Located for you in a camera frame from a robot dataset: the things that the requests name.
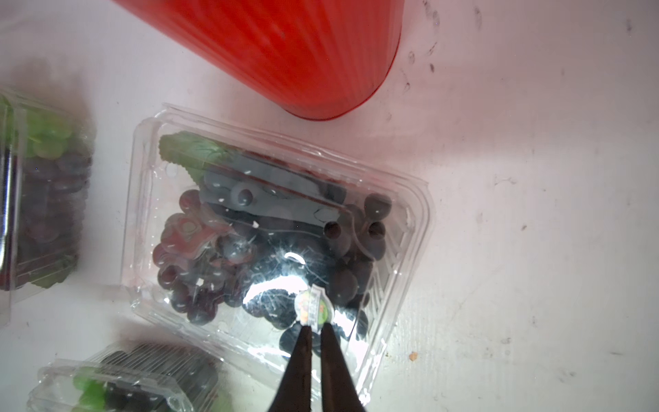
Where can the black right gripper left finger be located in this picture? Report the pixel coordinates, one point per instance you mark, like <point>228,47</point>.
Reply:
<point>294,392</point>

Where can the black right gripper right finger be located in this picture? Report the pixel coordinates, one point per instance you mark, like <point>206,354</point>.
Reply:
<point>338,389</point>

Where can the round fruit sticker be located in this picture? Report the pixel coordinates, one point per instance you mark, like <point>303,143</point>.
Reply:
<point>313,308</point>

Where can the clear box green black grapes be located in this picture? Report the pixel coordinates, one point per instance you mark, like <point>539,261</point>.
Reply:
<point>133,376</point>

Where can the clear box dark grapes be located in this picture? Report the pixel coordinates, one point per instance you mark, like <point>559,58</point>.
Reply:
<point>226,225</point>

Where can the red pen cup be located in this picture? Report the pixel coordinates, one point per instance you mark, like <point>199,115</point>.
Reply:
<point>315,59</point>

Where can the clear box red green grapes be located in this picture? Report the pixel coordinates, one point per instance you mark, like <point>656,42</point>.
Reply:
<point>46,161</point>

